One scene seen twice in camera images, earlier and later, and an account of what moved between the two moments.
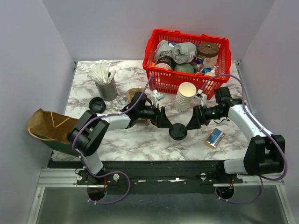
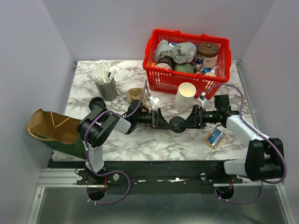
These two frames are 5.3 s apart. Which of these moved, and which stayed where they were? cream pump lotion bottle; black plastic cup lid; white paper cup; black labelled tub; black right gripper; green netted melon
Moved: black plastic cup lid; white paper cup
Stayed: black right gripper; black labelled tub; cream pump lotion bottle; green netted melon
